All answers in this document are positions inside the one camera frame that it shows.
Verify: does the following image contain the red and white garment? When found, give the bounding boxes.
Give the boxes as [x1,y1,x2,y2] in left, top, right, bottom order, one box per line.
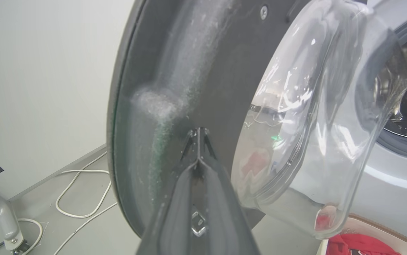
[327,233,402,255]

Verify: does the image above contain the white plastic laundry basket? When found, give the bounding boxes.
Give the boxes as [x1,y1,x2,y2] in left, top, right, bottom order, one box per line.
[317,214,407,255]

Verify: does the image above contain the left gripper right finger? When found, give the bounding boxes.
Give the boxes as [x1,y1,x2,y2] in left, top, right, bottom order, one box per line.
[197,127,260,255]

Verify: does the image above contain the thick white cable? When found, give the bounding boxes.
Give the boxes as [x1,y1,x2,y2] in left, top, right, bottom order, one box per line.
[52,202,118,255]

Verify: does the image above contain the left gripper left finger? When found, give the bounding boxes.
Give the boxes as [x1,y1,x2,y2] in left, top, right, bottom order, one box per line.
[136,127,200,255]

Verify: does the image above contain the round black glass washer door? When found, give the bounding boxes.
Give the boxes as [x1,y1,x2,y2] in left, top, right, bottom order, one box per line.
[106,0,407,239]

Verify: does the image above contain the white front-load washing machine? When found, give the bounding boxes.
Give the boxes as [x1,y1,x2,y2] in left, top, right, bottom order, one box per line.
[345,0,407,248]

